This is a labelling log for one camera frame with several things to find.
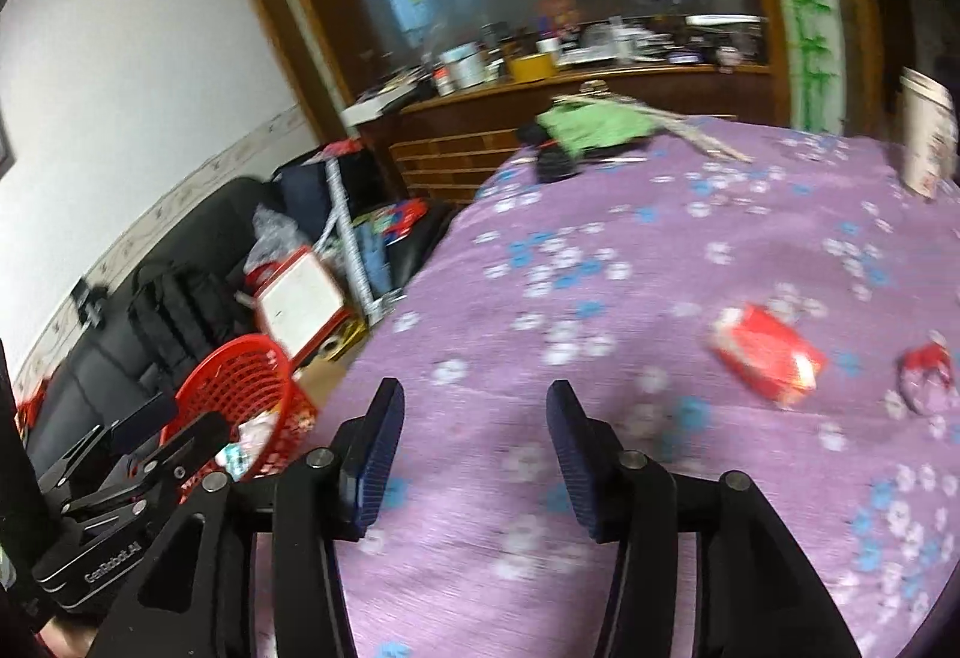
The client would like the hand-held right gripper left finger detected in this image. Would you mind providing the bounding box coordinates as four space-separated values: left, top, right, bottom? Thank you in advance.
90 377 407 658

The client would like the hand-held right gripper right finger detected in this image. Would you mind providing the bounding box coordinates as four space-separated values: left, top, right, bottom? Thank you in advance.
544 380 863 658

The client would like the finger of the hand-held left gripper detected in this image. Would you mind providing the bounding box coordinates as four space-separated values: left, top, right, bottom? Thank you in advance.
67 412 230 516
37 391 181 490

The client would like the red mesh plastic basket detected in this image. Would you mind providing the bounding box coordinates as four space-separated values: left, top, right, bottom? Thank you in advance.
174 334 320 483

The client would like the red snack packet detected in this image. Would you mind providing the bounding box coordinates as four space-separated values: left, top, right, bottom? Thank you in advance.
709 304 830 411

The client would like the cardboard box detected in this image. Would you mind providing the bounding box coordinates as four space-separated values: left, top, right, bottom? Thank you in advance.
296 346 361 404

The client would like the black backpack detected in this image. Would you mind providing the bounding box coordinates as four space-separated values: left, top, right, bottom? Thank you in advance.
126 262 256 389

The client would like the red cloth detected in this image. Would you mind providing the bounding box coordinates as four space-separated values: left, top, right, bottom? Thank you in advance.
15 380 50 434

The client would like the red framed white board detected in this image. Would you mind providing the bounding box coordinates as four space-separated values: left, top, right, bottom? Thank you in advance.
251 245 353 359

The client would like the purple floral blanket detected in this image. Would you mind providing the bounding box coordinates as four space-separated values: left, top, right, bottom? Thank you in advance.
255 113 960 658

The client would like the blue cloth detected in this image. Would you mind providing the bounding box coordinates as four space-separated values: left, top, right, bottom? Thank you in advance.
356 224 391 295

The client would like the black leather sofa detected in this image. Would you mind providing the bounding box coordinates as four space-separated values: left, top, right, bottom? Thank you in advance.
15 174 458 479

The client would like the clear plastic bag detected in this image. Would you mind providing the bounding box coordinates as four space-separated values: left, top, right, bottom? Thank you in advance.
244 204 312 276

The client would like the white metal pole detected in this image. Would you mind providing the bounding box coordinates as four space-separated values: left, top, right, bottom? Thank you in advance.
324 157 398 329

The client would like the red colourful package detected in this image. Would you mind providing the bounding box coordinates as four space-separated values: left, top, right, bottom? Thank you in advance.
356 199 432 243

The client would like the navy bag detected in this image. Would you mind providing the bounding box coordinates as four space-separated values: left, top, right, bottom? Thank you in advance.
271 166 376 239

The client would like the black pouch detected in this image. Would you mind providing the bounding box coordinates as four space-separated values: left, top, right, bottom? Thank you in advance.
534 146 582 185

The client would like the green cloth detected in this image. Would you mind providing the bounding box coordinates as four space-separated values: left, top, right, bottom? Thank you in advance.
536 101 661 155

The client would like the bundle of thin sticks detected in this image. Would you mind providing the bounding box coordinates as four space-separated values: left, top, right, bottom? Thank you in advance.
551 91 755 164

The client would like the flat white box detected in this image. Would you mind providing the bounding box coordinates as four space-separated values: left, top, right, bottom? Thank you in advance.
341 91 417 125

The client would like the red white crumpled wrapper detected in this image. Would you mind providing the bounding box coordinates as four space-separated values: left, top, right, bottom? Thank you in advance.
896 341 960 415

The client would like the yellow tape roll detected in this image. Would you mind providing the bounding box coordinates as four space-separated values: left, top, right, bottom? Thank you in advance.
508 53 560 83

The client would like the printed paper cup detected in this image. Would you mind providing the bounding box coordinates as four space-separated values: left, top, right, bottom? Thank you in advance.
896 67 960 201

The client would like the green bamboo painted panel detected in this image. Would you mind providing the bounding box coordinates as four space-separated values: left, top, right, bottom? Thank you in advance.
742 0 848 134

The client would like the black wall holder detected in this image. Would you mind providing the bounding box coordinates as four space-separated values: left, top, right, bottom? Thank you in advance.
73 279 110 333

